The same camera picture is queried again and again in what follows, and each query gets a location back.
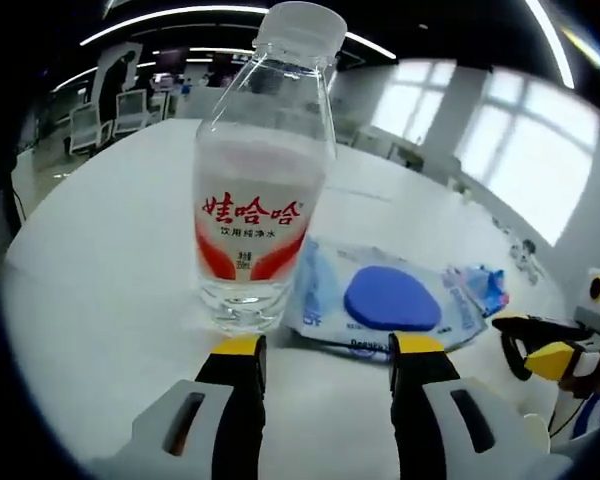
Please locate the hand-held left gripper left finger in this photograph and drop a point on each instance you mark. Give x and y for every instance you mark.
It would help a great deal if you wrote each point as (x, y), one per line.
(240, 400)

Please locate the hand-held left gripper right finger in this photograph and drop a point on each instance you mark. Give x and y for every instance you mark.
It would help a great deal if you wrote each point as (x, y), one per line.
(415, 400)

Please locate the blue plastic packet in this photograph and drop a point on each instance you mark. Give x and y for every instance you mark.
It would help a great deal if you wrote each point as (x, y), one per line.
(487, 290)

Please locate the wet wipes pack blue lid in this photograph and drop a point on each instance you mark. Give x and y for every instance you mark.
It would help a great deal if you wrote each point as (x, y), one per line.
(390, 300)

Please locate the clear water bottle red label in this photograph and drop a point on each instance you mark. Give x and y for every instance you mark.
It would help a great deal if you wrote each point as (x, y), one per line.
(260, 200)

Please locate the small white tabletop object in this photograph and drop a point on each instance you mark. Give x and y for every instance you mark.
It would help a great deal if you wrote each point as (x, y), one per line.
(527, 255)

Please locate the large bright window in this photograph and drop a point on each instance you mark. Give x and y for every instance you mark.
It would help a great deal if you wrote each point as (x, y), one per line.
(530, 160)

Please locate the small bright window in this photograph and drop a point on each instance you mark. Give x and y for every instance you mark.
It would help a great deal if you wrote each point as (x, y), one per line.
(412, 102)

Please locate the short ceiling light strip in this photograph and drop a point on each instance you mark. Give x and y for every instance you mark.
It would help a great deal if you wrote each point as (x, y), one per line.
(552, 45)

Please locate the white office chair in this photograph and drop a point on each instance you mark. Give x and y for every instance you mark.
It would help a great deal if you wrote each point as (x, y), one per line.
(90, 127)

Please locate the long curved ceiling light strip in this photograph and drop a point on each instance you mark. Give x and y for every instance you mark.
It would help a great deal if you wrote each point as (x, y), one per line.
(180, 17)

